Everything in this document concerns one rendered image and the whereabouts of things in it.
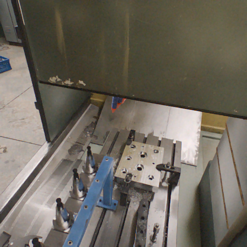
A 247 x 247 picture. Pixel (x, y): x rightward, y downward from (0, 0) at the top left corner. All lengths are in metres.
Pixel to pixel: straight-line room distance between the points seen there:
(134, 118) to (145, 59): 1.48
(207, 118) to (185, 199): 0.85
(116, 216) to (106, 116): 1.05
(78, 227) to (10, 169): 2.02
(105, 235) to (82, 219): 0.35
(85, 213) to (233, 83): 0.56
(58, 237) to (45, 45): 0.53
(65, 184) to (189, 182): 0.87
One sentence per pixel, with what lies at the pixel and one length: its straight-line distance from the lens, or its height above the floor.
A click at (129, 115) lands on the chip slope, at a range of 1.91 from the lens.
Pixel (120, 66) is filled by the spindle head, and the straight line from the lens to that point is 0.45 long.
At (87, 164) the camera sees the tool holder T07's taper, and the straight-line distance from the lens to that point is 0.82.
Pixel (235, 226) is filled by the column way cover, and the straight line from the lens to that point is 0.97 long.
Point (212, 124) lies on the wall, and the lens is 2.14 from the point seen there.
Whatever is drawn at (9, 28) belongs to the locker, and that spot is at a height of 0.43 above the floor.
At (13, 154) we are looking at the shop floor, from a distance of 2.82.
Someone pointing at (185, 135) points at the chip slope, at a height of 0.73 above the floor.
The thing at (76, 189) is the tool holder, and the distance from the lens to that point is 0.76.
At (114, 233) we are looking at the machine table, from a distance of 1.06.
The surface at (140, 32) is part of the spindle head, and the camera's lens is 0.42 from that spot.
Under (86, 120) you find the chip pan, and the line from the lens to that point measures 2.01.
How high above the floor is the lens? 1.87
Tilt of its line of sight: 38 degrees down
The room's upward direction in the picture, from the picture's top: 3 degrees clockwise
